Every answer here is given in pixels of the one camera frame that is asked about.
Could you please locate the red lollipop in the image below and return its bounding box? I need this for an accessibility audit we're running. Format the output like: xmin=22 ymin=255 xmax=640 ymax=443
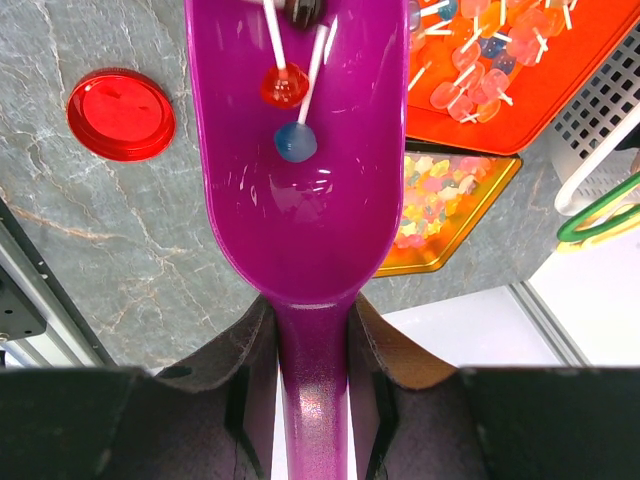
xmin=260 ymin=0 xmax=310 ymax=109

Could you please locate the dark lollipop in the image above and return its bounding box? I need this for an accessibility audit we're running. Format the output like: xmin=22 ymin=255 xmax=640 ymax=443
xmin=284 ymin=0 xmax=327 ymax=30

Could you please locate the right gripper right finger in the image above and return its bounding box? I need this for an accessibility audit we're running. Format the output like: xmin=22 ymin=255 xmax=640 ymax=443
xmin=348 ymin=296 xmax=480 ymax=479

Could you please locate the red jar lid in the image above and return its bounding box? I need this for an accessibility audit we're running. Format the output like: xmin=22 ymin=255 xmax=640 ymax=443
xmin=66 ymin=67 xmax=177 ymax=163

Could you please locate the white plastic basket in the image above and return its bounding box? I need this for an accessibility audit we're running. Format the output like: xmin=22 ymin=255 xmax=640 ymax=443
xmin=542 ymin=27 xmax=639 ymax=216

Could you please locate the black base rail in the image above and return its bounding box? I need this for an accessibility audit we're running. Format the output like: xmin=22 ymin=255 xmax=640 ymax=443
xmin=1 ymin=204 xmax=116 ymax=368

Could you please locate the blue lollipop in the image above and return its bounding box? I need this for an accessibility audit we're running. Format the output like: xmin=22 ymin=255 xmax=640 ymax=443
xmin=274 ymin=25 xmax=329 ymax=163

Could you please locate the purple plastic scoop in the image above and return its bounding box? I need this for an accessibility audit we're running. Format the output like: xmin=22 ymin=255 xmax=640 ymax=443
xmin=184 ymin=1 xmax=408 ymax=479

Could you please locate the green clothes hanger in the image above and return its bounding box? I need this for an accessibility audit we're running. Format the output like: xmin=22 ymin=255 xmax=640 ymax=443
xmin=557 ymin=182 xmax=639 ymax=244

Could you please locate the orange tray of lollipops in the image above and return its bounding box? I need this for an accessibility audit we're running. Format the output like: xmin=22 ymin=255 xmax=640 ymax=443
xmin=406 ymin=1 xmax=639 ymax=155

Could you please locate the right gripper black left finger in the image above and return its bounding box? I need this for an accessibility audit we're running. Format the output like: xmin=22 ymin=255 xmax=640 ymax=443
xmin=158 ymin=297 xmax=278 ymax=479

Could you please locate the yellow clothes hanger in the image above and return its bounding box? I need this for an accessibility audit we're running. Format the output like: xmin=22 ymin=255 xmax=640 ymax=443
xmin=556 ymin=204 xmax=639 ymax=254

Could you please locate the gold tin of gummies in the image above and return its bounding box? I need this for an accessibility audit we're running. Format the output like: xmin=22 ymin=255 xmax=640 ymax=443
xmin=375 ymin=140 xmax=522 ymax=278

